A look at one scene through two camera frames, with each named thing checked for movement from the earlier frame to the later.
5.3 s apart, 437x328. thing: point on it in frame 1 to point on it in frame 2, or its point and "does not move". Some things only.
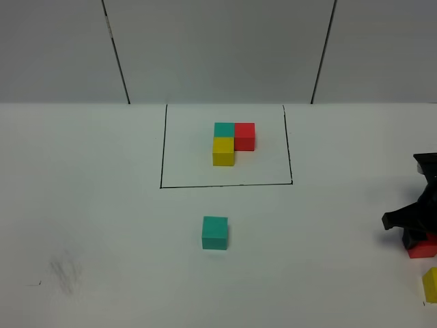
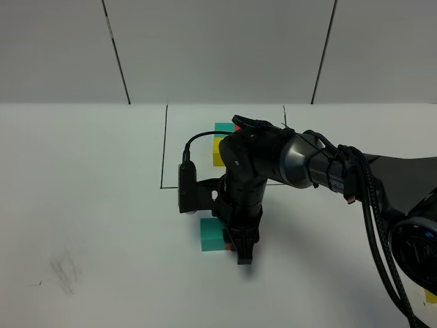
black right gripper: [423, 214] to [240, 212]
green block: [214, 233] does not move
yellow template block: [223, 151] does not move
